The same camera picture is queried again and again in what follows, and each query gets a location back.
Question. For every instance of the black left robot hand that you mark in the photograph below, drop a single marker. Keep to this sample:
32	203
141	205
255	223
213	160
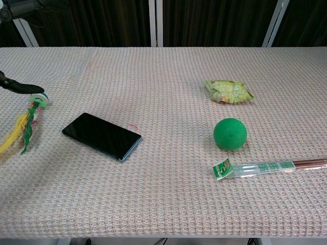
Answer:
18	87

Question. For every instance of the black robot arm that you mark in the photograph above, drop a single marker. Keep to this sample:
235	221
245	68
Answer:
18	8

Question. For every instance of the black smartphone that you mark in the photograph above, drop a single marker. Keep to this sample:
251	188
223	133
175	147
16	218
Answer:
101	136

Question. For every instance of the feather shuttlecock toy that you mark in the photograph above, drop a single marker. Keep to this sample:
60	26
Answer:
29	120

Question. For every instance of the small red thread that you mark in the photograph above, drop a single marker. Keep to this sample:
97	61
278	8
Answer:
133	126

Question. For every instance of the pink waffle-weave tablecloth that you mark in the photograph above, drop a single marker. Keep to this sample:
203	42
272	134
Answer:
163	143

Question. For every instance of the crumpled green snack packet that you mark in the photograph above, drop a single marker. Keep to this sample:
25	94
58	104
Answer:
227	91

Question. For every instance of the green foam ball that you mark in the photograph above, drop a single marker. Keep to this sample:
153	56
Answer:
230	136

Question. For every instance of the chopsticks in green plastic sleeve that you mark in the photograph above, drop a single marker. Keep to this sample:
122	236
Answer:
258	168

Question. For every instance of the white metal frame post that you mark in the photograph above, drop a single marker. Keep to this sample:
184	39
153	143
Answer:
25	32
275	23
156	23

